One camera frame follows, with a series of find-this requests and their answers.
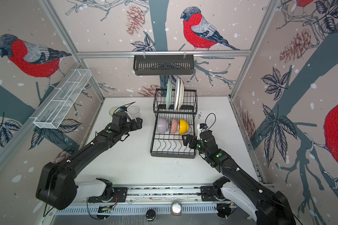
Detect clear glass cup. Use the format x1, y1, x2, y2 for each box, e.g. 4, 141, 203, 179
128, 106, 140, 119

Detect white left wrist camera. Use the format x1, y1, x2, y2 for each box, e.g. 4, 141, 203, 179
113, 105, 128, 114

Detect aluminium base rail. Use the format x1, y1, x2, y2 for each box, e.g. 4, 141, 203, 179
56, 184, 279, 216

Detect cream plate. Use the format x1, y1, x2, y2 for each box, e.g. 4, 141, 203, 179
178, 80, 185, 110

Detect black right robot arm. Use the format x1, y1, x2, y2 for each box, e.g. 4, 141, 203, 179
182, 130, 296, 225

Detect green floral plate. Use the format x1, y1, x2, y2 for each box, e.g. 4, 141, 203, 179
166, 78, 172, 109

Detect pink patterned bowl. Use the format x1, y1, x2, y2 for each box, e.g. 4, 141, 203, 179
170, 118, 179, 134

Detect black two-tier dish rack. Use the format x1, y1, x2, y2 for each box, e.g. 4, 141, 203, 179
150, 88, 198, 159

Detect yellow bowl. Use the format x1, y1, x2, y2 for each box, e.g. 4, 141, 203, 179
179, 119, 189, 135

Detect silver round button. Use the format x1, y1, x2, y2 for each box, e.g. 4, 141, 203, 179
171, 202, 182, 216

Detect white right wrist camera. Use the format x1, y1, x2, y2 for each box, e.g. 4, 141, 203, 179
196, 123, 208, 140

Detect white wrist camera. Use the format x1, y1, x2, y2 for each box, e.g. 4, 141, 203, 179
113, 105, 128, 114
196, 123, 208, 140

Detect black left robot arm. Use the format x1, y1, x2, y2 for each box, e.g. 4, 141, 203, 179
36, 112, 143, 210

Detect white mesh wall shelf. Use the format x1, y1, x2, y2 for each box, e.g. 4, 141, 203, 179
33, 68, 92, 129

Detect green glass cup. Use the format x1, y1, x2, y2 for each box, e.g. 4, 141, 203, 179
109, 107, 121, 116

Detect black hanging wall basket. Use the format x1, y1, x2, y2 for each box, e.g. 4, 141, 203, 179
133, 54, 194, 76

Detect black round knob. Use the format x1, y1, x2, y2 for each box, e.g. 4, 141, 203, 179
146, 209, 156, 222

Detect strawberry pattern plate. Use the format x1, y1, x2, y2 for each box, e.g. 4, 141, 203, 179
174, 78, 181, 111

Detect lilac ceramic bowl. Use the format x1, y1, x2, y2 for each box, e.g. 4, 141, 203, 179
157, 118, 169, 134

